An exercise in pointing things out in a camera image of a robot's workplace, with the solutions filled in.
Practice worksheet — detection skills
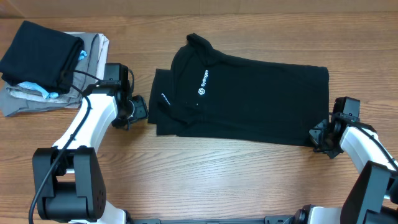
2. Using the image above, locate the black polo shirt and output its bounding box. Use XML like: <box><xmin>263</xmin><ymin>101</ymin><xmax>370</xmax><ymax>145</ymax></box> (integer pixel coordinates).
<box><xmin>148</xmin><ymin>34</ymin><xmax>329</xmax><ymax>146</ymax></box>

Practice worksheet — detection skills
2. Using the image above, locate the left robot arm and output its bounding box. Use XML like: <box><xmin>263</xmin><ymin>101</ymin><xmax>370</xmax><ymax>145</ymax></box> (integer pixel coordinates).
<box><xmin>29</xmin><ymin>80</ymin><xmax>148</xmax><ymax>223</ymax></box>

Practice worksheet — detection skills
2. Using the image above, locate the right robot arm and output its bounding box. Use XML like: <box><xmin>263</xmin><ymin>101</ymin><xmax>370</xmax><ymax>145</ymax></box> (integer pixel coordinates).
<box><xmin>285</xmin><ymin>114</ymin><xmax>397</xmax><ymax>224</ymax></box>

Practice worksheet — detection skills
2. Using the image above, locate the white folded garment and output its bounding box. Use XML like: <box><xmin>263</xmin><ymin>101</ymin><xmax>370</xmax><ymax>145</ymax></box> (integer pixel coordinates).
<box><xmin>63</xmin><ymin>31</ymin><xmax>110</xmax><ymax>100</ymax></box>

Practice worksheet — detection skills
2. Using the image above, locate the light blue cloth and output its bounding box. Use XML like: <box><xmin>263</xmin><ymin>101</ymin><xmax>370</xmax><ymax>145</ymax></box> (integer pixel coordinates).
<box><xmin>7</xmin><ymin>50</ymin><xmax>98</xmax><ymax>103</ymax></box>

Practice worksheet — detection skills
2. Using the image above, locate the black folded garment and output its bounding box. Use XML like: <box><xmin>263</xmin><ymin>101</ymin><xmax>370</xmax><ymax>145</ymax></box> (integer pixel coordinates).
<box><xmin>1</xmin><ymin>21</ymin><xmax>84</xmax><ymax>94</ymax></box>

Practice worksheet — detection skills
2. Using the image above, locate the grey folded garment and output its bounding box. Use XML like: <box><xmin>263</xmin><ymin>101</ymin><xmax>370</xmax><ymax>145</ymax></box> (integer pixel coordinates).
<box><xmin>1</xmin><ymin>32</ymin><xmax>104</xmax><ymax>116</ymax></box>

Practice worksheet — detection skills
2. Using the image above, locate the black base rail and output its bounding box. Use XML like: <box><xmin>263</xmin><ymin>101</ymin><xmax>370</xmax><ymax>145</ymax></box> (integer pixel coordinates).
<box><xmin>127</xmin><ymin>215</ymin><xmax>293</xmax><ymax>224</ymax></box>

